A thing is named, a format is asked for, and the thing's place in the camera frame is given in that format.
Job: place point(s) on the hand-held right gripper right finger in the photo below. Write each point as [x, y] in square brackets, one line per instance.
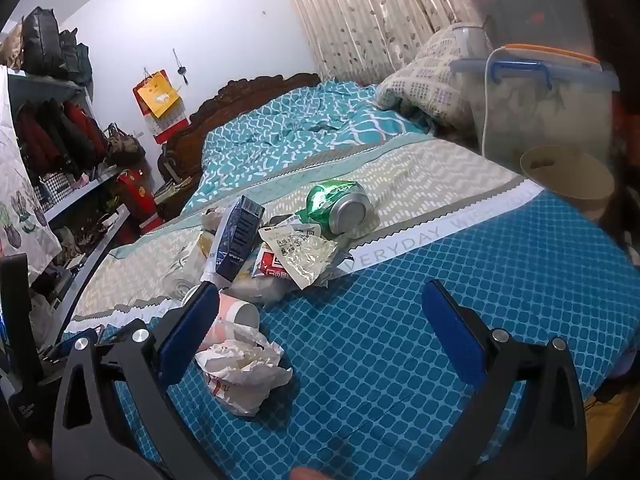
[452, 335]

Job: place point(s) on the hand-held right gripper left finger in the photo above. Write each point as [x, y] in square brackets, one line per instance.
[192, 330]

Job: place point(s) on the pink paper cup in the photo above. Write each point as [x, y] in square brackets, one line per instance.
[235, 310]

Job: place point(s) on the white red paper wrapper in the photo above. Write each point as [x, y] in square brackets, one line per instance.
[240, 367]

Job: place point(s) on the red white packet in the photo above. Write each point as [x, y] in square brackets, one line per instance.
[267, 266]

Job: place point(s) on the blue carton box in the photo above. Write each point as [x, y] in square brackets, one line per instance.
[237, 240]

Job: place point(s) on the white printed snack wrapper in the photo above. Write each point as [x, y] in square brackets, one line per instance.
[300, 255]

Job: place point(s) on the green drink can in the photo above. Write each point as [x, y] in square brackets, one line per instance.
[340, 210]

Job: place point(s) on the beige paper bucket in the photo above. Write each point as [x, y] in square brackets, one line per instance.
[575, 195]

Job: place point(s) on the white floor bag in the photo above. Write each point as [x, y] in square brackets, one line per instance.
[42, 315]

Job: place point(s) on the beige zigzag bedspread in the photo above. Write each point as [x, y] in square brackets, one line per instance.
[400, 310]

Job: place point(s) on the yellowish plastic wrapper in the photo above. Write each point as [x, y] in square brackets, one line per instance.
[207, 250]

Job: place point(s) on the white plastic bag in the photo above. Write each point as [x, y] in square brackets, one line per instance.
[270, 290]

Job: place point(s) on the plant print cloth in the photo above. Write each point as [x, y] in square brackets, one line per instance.
[20, 200]

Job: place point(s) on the red gift box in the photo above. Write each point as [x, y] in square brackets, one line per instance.
[137, 195]

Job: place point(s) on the brown handbag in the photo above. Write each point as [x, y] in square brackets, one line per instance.
[122, 147]

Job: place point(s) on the dark maroon jacket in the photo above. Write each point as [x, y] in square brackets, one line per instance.
[37, 137]

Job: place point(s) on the teal white zigzag pillow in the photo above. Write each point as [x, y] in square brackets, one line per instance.
[290, 135]

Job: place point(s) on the red jacket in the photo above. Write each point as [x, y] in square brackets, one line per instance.
[82, 127]

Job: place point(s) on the carved wooden headboard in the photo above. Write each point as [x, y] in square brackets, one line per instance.
[235, 100]

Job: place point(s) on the yellow gift bag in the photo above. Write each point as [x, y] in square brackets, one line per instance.
[159, 95]

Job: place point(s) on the clear storage box blue latch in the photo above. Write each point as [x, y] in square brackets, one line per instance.
[550, 110]

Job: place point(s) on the grey shelf rack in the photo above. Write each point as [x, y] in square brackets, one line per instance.
[45, 85]

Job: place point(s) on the dark green bag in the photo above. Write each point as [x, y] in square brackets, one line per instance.
[75, 57]

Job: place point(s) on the black travel bag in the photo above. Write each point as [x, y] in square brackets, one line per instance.
[42, 42]

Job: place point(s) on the leaf print curtain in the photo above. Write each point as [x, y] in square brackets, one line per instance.
[360, 15]

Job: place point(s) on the red wall calendar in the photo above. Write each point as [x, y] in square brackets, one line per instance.
[167, 130]

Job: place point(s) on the hanging wall ornament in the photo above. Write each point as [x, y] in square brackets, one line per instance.
[181, 71]

